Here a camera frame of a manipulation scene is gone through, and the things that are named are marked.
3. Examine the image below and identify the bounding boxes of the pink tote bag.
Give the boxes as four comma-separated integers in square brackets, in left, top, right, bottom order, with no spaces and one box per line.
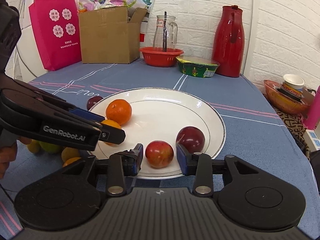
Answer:
[29,0,81,71]

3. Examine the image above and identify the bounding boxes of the small orange kumquat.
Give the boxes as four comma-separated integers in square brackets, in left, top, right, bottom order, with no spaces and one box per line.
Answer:
[101,119,121,147]

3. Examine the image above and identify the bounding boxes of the blue tablecloth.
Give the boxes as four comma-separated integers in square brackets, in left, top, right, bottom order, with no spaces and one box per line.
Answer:
[1,60,319,239]

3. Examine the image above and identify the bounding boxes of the floral cloth in box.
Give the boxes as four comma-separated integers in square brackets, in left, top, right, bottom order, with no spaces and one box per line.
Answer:
[78,0,148,16]

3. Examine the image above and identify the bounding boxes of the orange tangerine in plate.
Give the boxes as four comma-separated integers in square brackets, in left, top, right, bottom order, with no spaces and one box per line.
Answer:
[105,99,132,125]

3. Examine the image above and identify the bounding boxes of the green mango fruit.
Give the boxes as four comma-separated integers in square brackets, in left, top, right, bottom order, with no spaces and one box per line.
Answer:
[39,141,61,154]

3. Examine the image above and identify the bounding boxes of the brown longan fruit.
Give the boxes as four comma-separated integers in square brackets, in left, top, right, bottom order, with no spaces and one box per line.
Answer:
[27,140,41,154]

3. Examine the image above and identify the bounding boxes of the red apple-like plum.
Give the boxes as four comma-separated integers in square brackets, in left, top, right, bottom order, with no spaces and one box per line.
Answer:
[145,140,174,168]

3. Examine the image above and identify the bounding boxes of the glass pitcher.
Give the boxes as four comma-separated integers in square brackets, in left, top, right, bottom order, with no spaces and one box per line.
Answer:
[153,11,178,52]

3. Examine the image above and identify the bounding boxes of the large orange tangerine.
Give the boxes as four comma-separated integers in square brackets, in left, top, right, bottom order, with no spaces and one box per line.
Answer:
[61,147,80,163]

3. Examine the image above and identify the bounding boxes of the black stirring stick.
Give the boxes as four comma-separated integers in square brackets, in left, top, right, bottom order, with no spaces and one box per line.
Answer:
[163,11,168,52]

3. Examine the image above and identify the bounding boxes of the yellow orange kumquat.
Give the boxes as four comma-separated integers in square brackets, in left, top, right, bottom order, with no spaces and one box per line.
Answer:
[63,157,81,167]

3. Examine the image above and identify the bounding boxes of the white appliance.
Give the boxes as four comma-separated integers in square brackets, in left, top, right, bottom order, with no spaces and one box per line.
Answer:
[14,0,47,82]

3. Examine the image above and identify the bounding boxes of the dark plum beside plate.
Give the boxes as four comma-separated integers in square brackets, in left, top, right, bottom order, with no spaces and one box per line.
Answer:
[86,96,103,111]

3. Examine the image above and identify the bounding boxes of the brown cardboard box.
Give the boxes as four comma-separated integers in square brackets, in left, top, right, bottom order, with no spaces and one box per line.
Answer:
[79,7,147,64]

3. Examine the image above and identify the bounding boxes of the orange patterned bowl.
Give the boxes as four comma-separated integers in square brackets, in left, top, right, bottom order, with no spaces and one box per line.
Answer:
[264,80,310,115]

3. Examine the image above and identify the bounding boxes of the person's left hand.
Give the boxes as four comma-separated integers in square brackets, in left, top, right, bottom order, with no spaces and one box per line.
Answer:
[0,142,17,179]

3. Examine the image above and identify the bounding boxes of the red thermos jug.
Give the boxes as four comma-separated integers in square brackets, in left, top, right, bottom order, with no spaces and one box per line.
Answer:
[212,5,245,77]

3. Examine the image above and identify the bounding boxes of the white paper cup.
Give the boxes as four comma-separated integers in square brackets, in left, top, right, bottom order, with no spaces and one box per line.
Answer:
[283,74,305,91]

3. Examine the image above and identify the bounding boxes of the white ceramic plate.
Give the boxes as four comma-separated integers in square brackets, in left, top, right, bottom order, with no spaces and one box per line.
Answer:
[88,87,227,180]

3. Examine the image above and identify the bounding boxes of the dark red plum in plate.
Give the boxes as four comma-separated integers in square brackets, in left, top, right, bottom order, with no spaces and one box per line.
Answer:
[176,126,205,153]

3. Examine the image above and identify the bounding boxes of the green instant noodle bowl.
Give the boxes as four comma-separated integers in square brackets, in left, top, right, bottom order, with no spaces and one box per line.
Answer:
[176,55,220,78]

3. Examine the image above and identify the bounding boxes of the red plastic basket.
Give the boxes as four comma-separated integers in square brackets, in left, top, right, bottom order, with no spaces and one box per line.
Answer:
[139,47,184,67]

